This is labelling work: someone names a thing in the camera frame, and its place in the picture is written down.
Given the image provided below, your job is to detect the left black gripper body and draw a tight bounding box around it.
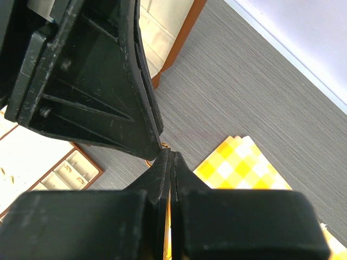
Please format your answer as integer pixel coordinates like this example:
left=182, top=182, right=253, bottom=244
left=1, top=1, right=69, bottom=108

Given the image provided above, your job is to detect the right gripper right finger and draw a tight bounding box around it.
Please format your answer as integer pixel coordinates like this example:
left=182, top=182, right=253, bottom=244
left=171, top=152, right=330, bottom=259

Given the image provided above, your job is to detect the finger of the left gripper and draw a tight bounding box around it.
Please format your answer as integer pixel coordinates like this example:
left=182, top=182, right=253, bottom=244
left=130, top=1, right=163, bottom=135
left=5, top=1, right=161, bottom=160

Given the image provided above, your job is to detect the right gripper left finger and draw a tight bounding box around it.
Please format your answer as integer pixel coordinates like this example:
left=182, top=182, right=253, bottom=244
left=1, top=148, right=171, bottom=259

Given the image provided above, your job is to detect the brown jewelry box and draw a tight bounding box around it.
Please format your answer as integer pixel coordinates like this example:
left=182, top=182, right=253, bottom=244
left=139, top=0, right=206, bottom=88

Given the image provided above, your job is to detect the brown jewelry tray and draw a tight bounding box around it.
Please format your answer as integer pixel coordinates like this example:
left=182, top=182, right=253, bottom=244
left=1, top=108, right=104, bottom=219

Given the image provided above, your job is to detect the yellow checkered cloth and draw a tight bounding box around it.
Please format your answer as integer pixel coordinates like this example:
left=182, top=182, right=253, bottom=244
left=195, top=136, right=346, bottom=259

